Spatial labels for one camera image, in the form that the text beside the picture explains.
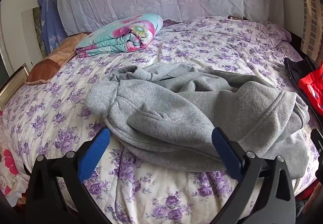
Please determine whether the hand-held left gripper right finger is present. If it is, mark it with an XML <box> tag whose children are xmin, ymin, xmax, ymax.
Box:
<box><xmin>211</xmin><ymin>127</ymin><xmax>296</xmax><ymax>224</ymax></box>

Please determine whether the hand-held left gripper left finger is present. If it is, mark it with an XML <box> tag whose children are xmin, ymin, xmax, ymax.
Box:
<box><xmin>25</xmin><ymin>128</ymin><xmax>111</xmax><ymax>224</ymax></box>

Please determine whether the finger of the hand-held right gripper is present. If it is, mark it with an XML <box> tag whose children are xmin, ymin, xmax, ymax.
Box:
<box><xmin>311</xmin><ymin>128</ymin><xmax>323</xmax><ymax>157</ymax></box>

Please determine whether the red garment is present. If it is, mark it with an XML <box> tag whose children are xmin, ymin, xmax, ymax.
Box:
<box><xmin>298</xmin><ymin>60</ymin><xmax>323</xmax><ymax>114</ymax></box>

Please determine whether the black garment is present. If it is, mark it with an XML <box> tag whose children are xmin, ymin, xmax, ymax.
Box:
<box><xmin>283</xmin><ymin>56</ymin><xmax>323</xmax><ymax>124</ymax></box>

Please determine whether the purple floral bedspread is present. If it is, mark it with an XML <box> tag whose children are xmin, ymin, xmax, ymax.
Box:
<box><xmin>0</xmin><ymin>16</ymin><xmax>316</xmax><ymax>224</ymax></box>

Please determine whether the pink floral cloth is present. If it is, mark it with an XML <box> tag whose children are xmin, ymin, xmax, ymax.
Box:
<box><xmin>0</xmin><ymin>110</ymin><xmax>29</xmax><ymax>207</ymax></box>

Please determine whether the brown pillow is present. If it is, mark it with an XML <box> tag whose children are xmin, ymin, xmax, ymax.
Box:
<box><xmin>26</xmin><ymin>32</ymin><xmax>89</xmax><ymax>86</ymax></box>

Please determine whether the framed picture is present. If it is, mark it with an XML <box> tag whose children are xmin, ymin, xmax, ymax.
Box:
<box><xmin>0</xmin><ymin>63</ymin><xmax>31</xmax><ymax>110</ymax></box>

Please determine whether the folded teal floral quilt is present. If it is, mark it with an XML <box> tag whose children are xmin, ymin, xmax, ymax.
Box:
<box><xmin>75</xmin><ymin>14</ymin><xmax>164</xmax><ymax>58</ymax></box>

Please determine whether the purple floral pillow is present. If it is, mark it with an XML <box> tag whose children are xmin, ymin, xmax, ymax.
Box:
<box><xmin>257</xmin><ymin>22</ymin><xmax>292</xmax><ymax>48</ymax></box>

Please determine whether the beige brick-pattern curtain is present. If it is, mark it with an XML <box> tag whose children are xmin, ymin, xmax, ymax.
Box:
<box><xmin>300</xmin><ymin>0</ymin><xmax>323</xmax><ymax>60</ymax></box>

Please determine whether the green patterned board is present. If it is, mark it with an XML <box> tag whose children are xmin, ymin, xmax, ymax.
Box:
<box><xmin>32</xmin><ymin>7</ymin><xmax>49</xmax><ymax>56</ymax></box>

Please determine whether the blue printed cloth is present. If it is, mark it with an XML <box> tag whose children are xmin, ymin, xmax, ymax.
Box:
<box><xmin>38</xmin><ymin>0</ymin><xmax>68</xmax><ymax>55</ymax></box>

